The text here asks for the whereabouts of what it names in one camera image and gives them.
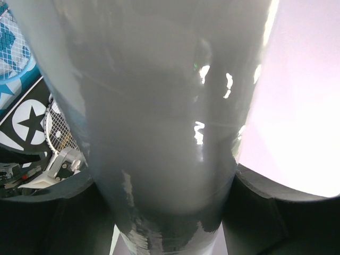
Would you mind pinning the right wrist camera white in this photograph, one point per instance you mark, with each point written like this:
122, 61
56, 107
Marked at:
63, 165

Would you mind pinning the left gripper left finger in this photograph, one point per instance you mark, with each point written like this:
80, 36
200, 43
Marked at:
69, 217

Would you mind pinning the blue racket bag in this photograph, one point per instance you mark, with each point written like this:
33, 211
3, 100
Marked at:
11, 90

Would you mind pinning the black racket bag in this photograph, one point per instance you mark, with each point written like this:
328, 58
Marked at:
22, 128

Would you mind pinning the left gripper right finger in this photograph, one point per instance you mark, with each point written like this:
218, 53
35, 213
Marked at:
264, 217

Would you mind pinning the white racket on black bag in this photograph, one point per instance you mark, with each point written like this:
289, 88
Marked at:
57, 132

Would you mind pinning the white shuttlecock tube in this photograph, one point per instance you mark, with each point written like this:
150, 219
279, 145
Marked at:
156, 94

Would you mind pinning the light blue racket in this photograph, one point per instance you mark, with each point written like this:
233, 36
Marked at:
16, 56

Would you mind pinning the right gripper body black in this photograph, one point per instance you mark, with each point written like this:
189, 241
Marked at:
13, 175

